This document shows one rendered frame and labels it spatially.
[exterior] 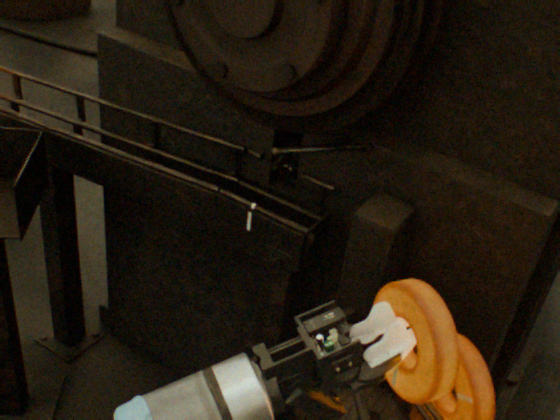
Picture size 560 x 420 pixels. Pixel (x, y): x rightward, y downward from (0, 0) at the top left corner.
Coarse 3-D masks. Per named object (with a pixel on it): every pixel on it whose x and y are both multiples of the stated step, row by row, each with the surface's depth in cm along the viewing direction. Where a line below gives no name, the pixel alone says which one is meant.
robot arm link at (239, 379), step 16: (224, 368) 77; (240, 368) 76; (256, 368) 78; (224, 384) 75; (240, 384) 75; (256, 384) 75; (240, 400) 74; (256, 400) 75; (240, 416) 74; (256, 416) 75; (272, 416) 76
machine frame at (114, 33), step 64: (128, 0) 138; (448, 0) 105; (512, 0) 100; (128, 64) 139; (448, 64) 110; (512, 64) 104; (128, 128) 147; (192, 128) 138; (256, 128) 129; (384, 128) 121; (448, 128) 115; (512, 128) 109; (384, 192) 121; (448, 192) 114; (512, 192) 111; (128, 256) 168; (192, 256) 156; (256, 256) 145; (320, 256) 135; (448, 256) 120; (512, 256) 113; (128, 320) 181; (192, 320) 167; (512, 320) 136; (384, 384) 142; (512, 384) 186
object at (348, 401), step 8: (352, 392) 117; (368, 392) 117; (376, 392) 118; (384, 392) 119; (344, 400) 116; (352, 400) 115; (368, 400) 116; (376, 400) 115; (384, 400) 116; (392, 400) 117; (352, 408) 115; (376, 408) 115; (384, 408) 115; (392, 408) 115; (296, 416) 119; (304, 416) 118; (312, 416) 117; (344, 416) 115; (352, 416) 114; (384, 416) 114; (392, 416) 114; (400, 416) 113
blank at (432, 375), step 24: (384, 288) 88; (408, 288) 83; (408, 312) 83; (432, 312) 80; (432, 336) 79; (456, 336) 80; (408, 360) 88; (432, 360) 80; (456, 360) 80; (408, 384) 86; (432, 384) 81
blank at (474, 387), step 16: (464, 352) 92; (464, 368) 91; (480, 368) 91; (464, 384) 91; (480, 384) 90; (448, 400) 99; (464, 400) 92; (480, 400) 90; (448, 416) 96; (464, 416) 92; (480, 416) 90
